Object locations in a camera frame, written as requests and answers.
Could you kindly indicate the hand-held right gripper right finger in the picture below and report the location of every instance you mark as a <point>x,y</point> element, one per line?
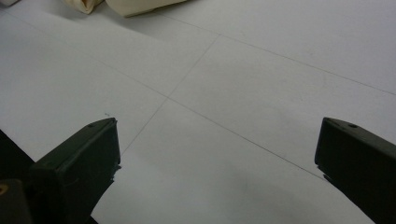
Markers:
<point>361,165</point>

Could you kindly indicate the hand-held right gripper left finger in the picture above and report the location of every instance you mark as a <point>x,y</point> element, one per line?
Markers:
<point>77,168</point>

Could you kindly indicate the cream cloth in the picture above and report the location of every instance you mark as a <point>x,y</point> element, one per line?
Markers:
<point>140,6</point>

